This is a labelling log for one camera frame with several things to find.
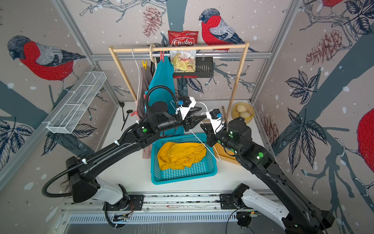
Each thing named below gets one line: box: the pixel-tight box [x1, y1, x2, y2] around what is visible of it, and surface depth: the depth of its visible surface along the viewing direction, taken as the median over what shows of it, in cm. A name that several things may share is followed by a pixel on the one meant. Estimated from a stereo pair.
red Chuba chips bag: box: [168, 30, 199, 47], surface depth 87 cm
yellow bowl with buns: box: [231, 102, 256, 124], surface depth 112 cm
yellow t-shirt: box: [157, 141, 207, 171], surface depth 85 cm
